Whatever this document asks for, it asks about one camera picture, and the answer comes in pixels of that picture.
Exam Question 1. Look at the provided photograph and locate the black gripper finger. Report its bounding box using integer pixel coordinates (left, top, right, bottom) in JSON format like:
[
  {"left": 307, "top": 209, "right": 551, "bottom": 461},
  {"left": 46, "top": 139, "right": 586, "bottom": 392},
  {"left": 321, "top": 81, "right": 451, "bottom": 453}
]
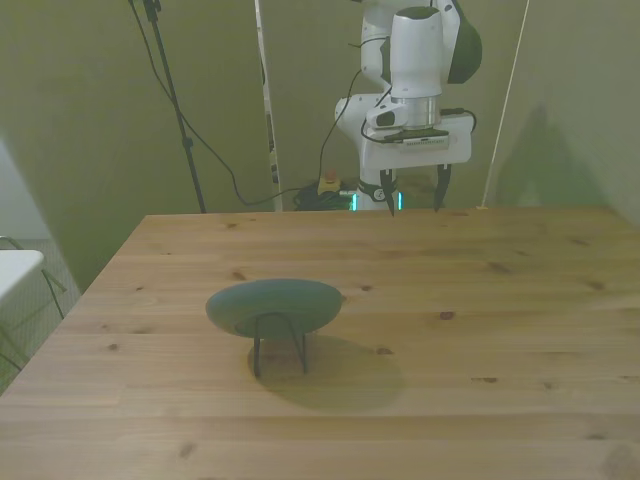
[
  {"left": 378, "top": 168, "right": 400, "bottom": 218},
  {"left": 432, "top": 162, "right": 454, "bottom": 214}
]

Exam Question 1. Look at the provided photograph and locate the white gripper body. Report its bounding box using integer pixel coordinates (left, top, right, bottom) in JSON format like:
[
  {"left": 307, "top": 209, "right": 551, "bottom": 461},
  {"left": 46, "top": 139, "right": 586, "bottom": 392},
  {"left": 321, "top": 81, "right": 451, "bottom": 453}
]
[{"left": 361, "top": 114, "right": 474, "bottom": 169}]

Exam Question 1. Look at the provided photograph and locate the dark green plate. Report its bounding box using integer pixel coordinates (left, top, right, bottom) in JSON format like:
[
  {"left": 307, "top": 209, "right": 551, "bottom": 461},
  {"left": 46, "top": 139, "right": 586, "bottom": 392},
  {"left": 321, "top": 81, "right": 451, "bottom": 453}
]
[{"left": 205, "top": 278, "right": 345, "bottom": 341}]

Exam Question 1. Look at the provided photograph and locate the white vertical strip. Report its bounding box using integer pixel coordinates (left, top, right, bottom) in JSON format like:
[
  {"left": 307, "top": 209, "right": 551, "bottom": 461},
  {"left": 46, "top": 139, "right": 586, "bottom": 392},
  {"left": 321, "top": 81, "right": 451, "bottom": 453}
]
[{"left": 253, "top": 0, "right": 284, "bottom": 212}]

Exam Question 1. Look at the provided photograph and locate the black tripod stand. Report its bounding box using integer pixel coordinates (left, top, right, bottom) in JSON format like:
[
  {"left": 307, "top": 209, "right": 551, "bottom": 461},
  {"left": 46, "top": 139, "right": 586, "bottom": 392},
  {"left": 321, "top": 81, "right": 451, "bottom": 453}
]
[{"left": 127, "top": 0, "right": 209, "bottom": 214}]

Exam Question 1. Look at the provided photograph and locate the white side table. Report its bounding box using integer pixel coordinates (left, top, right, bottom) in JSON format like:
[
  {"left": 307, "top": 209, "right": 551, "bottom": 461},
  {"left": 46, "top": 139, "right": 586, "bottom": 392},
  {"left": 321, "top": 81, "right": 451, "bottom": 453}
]
[{"left": 0, "top": 233, "right": 69, "bottom": 374}]

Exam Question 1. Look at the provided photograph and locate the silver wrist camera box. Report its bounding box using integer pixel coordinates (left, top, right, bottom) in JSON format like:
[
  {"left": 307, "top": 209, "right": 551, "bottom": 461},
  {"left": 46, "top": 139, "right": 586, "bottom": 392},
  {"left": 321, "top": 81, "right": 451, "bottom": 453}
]
[{"left": 383, "top": 127, "right": 450, "bottom": 148}]

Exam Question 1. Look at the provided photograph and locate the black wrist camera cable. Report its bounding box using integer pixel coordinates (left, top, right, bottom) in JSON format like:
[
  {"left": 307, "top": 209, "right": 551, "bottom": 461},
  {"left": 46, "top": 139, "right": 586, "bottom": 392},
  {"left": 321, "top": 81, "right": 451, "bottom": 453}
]
[{"left": 439, "top": 106, "right": 478, "bottom": 134}]

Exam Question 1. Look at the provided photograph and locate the black cable pile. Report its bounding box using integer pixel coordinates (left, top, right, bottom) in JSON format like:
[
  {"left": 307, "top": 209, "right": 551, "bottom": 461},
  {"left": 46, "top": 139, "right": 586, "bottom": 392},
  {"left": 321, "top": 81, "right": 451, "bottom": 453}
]
[{"left": 291, "top": 181, "right": 352, "bottom": 212}]

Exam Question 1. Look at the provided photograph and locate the white slanted cord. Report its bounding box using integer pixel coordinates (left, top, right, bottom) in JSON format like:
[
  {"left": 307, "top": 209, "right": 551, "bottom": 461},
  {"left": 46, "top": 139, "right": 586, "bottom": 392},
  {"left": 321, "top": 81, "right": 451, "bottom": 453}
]
[{"left": 478, "top": 0, "right": 532, "bottom": 210}]

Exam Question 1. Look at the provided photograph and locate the long black cable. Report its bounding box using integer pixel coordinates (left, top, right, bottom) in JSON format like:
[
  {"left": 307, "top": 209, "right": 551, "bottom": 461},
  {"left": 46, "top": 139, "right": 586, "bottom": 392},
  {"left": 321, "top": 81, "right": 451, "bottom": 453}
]
[{"left": 128, "top": 0, "right": 364, "bottom": 208}]

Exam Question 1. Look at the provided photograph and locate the black wire plate rack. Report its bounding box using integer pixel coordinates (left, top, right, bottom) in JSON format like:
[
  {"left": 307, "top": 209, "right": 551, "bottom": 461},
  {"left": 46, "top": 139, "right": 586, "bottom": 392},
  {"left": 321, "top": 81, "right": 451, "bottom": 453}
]
[{"left": 252, "top": 311, "right": 309, "bottom": 378}]

